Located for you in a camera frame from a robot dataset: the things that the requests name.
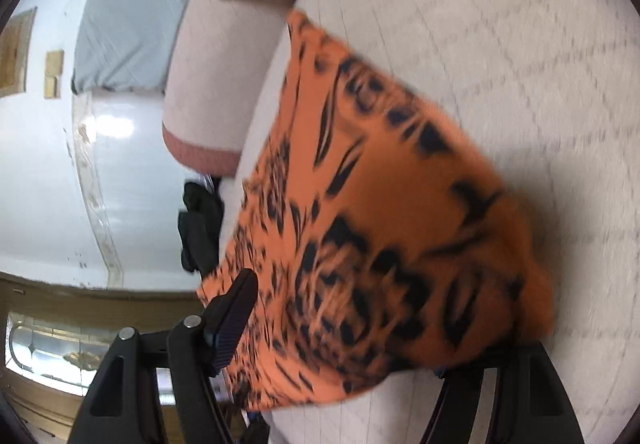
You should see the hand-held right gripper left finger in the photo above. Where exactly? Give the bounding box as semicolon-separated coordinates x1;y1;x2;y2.
70;268;259;444

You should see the framed wall panel cover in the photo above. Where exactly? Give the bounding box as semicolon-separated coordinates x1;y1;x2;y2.
0;8;37;98

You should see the orange black floral shirt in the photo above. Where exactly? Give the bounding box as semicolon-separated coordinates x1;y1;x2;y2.
196;10;556;412

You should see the pink bolster cushion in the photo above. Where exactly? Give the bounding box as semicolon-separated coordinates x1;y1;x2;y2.
161;0;301;179

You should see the black clothing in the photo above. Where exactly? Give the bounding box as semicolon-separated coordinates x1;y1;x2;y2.
177;176;226;277

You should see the grey pillow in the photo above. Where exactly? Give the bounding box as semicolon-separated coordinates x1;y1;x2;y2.
71;0;193;94

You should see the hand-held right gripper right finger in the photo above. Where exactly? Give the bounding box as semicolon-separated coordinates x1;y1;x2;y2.
417;341;586;444

